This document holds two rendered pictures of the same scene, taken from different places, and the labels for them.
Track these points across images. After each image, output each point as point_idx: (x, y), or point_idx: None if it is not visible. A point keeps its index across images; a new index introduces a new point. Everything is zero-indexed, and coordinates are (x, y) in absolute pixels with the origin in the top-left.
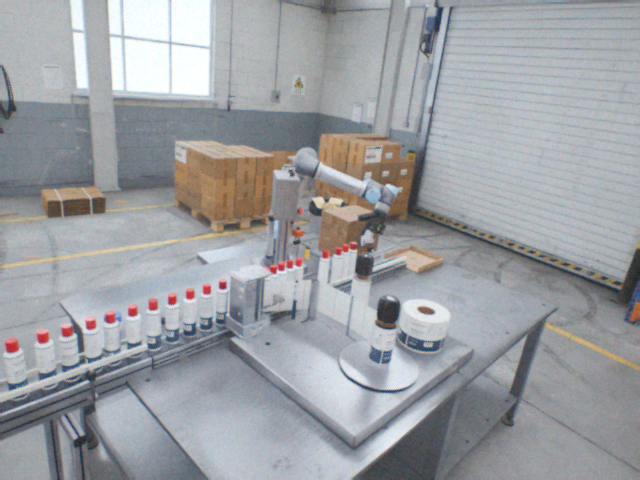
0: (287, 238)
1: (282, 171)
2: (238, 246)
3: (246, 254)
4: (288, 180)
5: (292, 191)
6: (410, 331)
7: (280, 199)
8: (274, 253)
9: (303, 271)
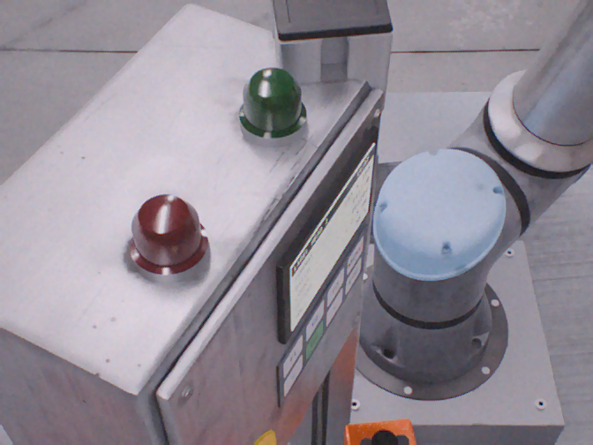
0: (334, 426)
1: (237, 53)
2: (395, 96)
3: (388, 162)
4: (24, 349)
5: (107, 441)
6: None
7: (23, 426)
8: (388, 314)
9: (529, 435)
